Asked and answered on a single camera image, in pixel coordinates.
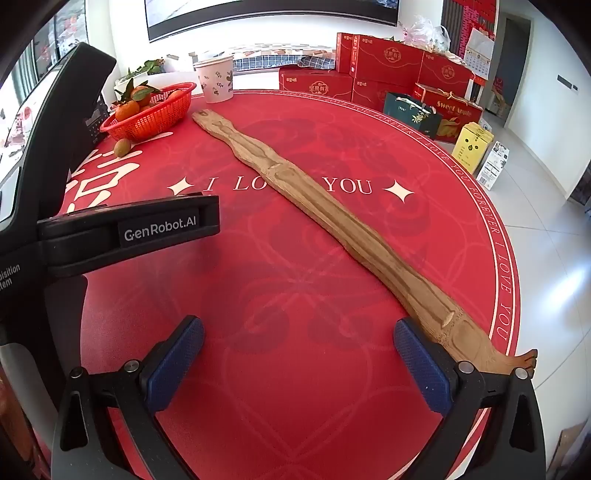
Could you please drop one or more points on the wall switch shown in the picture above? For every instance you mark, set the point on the wall switch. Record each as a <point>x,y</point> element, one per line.
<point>568,84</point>

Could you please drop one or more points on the clear plastic bag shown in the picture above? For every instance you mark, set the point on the clear plastic bag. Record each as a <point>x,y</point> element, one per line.
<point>427,34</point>

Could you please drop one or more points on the small white carton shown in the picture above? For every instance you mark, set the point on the small white carton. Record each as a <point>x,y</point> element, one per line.
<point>493,164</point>

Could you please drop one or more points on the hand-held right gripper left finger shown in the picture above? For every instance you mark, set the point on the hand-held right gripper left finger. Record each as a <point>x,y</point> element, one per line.
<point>178,364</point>

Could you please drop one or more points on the wall calendar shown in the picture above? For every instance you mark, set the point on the wall calendar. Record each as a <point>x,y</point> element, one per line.
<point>479,53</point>

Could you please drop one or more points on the dark green gift bag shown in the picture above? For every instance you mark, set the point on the dark green gift bag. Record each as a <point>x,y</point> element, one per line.
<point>411,115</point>

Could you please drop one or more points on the glass display cabinet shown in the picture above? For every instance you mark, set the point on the glass display cabinet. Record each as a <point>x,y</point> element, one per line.
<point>51,41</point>

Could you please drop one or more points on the red apple gift box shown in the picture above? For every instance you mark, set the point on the red apple gift box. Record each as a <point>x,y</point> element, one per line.
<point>455,113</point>

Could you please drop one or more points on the white patterned paper cup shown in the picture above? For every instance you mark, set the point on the white patterned paper cup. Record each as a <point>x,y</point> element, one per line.
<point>214,78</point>

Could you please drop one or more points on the heap of leafy tangerines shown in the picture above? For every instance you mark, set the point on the heap of leafy tangerines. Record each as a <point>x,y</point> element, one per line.
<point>128,110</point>

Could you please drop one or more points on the yellow carton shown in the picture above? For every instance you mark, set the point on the yellow carton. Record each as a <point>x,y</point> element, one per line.
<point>471,147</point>

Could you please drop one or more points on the red plastic basket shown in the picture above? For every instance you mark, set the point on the red plastic basket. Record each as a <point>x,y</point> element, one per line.
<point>157,120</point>

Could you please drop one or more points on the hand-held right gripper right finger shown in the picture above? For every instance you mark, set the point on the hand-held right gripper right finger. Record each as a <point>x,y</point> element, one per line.
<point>422,369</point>

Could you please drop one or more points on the red wall decoration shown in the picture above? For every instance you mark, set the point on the red wall decoration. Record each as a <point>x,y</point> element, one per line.
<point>471,18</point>

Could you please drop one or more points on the brown-green longan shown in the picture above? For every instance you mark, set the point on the brown-green longan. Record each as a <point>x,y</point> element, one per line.
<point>122,146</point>

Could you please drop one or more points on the long bamboo back scratcher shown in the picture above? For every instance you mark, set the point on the long bamboo back scratcher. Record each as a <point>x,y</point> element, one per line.
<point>332,221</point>

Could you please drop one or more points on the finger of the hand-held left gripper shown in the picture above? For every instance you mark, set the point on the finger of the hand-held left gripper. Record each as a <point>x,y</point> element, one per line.
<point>210,214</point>

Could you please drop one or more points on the checkered cloth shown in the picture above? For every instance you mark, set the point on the checkered cloth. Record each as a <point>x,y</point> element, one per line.
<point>286,59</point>

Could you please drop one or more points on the green potted plant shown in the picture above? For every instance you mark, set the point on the green potted plant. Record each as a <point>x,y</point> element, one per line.
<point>147,67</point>

